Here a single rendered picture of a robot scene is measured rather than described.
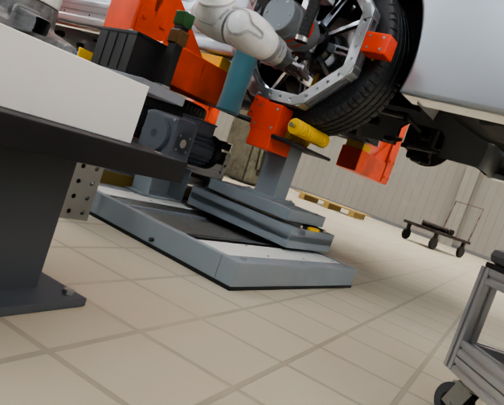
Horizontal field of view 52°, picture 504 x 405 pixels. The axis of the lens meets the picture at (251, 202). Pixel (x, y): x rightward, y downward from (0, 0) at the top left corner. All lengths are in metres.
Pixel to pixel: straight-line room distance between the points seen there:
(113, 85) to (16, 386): 0.44
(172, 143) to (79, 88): 1.17
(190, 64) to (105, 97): 1.41
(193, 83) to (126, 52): 0.79
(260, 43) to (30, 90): 0.85
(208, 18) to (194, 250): 0.65
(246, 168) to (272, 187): 5.47
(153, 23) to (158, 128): 0.39
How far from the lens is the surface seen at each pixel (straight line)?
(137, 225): 1.62
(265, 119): 1.95
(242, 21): 1.45
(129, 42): 1.51
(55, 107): 0.78
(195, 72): 2.26
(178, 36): 1.48
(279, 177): 2.06
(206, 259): 1.44
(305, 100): 1.90
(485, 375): 1.00
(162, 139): 1.96
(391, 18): 1.98
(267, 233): 1.90
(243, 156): 7.58
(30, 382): 0.72
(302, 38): 1.72
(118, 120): 0.87
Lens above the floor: 0.34
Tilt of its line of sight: 4 degrees down
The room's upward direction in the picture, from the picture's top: 19 degrees clockwise
